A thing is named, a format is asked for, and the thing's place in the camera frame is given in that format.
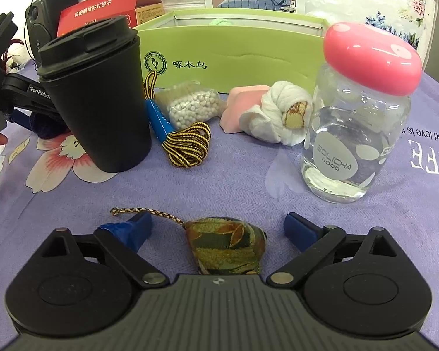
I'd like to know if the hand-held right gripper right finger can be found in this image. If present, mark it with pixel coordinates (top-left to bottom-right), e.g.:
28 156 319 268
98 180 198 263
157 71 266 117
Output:
266 213 392 288

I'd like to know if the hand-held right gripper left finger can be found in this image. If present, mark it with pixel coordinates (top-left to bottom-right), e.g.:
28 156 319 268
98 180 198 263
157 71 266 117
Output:
42 213 169 289

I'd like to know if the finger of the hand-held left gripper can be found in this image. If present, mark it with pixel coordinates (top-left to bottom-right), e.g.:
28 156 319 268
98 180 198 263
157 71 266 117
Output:
11 111 35 131

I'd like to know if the dark purple cloth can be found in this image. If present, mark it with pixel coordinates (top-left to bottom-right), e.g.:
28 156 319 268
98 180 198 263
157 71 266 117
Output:
29 111 69 140

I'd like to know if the brocade sachet with tassel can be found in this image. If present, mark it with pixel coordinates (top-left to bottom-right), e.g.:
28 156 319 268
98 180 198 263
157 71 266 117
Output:
110 208 267 276

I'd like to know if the yellow black cord blue handle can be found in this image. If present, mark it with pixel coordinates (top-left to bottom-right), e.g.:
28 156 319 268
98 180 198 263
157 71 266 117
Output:
143 71 212 169

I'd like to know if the white cloth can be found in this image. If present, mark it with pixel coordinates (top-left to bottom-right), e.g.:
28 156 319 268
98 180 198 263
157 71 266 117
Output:
240 80 314 147

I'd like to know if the pink sponge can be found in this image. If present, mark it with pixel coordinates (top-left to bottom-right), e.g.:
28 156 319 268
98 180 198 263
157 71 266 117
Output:
219 85 271 135

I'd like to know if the bag of white beads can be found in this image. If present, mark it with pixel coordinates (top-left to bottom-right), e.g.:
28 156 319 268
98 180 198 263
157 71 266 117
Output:
155 80 227 130

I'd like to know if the green cardboard box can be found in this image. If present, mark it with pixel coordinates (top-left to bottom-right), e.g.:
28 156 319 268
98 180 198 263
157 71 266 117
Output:
135 7 333 96

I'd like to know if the purple floral tablecloth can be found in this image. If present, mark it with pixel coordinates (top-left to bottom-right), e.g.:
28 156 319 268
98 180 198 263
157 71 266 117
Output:
0 58 439 344

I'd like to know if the black speaker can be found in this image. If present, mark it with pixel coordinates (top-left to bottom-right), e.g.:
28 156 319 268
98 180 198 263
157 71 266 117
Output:
25 0 79 66

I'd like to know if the black cup with lid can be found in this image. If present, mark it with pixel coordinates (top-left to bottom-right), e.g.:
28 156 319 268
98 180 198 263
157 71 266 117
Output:
37 15 153 173

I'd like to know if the red cracker box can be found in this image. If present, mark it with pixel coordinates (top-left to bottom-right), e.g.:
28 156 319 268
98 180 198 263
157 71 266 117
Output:
56 0 165 37

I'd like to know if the clear jar with pink lid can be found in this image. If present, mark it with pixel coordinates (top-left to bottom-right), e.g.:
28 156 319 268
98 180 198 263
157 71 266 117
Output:
300 22 423 203

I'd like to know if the white floral bedding package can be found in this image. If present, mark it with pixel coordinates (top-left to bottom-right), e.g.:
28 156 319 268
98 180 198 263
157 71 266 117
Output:
294 0 436 59

